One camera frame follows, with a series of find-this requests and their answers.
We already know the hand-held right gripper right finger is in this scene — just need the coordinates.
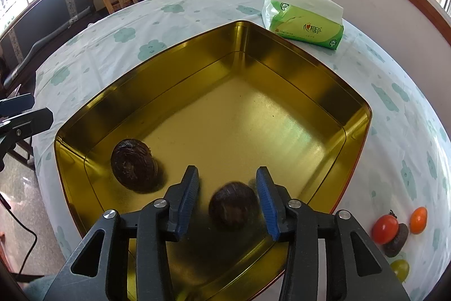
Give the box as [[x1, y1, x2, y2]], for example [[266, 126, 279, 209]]
[[255, 166, 411, 301]]

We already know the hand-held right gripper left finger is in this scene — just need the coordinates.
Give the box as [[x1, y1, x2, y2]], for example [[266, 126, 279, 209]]
[[42, 165, 201, 301]]

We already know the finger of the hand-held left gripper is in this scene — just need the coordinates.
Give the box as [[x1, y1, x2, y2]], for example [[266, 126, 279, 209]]
[[0, 107, 54, 171], [0, 94, 35, 115]]

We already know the dark brown avocado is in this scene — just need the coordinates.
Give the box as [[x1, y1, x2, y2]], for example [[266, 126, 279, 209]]
[[383, 223, 409, 258], [110, 140, 163, 194], [209, 182, 259, 229]]

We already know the red tin box gold interior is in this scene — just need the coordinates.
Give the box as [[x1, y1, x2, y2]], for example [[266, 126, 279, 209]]
[[54, 21, 373, 295]]

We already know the large red tomato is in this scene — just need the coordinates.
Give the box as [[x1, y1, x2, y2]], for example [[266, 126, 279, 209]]
[[372, 211, 400, 245]]

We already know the green tomato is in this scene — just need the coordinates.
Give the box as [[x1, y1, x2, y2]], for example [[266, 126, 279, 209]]
[[389, 259, 410, 282]]

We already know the grey padded bar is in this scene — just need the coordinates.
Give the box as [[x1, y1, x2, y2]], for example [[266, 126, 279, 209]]
[[3, 6, 94, 88]]

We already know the cloud print tablecloth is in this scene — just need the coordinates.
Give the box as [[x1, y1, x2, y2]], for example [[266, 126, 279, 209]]
[[32, 0, 451, 301]]

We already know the orange mandarin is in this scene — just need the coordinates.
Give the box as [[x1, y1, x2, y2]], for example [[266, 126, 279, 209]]
[[410, 207, 428, 234]]

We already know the green tissue pack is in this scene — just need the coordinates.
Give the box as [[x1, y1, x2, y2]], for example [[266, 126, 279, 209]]
[[261, 0, 345, 51]]

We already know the black cable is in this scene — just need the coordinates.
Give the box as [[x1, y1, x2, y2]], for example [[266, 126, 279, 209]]
[[0, 193, 37, 275]]

